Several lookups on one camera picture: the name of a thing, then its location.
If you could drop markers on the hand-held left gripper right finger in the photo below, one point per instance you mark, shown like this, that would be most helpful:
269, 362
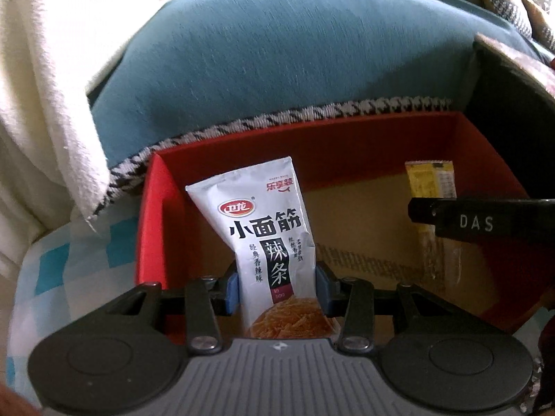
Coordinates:
323, 290

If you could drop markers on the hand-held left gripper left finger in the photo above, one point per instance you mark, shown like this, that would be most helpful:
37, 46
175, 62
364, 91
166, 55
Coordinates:
232, 290

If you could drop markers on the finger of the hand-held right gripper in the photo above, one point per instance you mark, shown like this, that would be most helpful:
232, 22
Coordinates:
477, 221

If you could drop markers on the yellow snack packet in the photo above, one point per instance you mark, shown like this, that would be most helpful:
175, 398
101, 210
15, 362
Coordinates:
429, 180

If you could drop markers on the white snack packet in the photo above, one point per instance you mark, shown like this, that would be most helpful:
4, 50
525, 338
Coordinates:
260, 225

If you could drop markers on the red cardboard box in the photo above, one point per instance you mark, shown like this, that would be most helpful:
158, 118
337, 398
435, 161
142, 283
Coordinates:
347, 151

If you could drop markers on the dark table with marble top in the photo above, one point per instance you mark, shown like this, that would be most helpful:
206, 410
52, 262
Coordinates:
498, 108

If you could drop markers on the blue checkered mat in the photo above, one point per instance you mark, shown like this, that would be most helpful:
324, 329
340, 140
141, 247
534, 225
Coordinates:
65, 260

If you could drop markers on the teal sofa cushion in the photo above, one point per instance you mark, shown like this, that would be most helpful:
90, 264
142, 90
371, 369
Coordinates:
282, 52

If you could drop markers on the white towel blanket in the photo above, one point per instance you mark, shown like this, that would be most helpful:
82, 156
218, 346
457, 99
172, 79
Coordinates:
52, 95

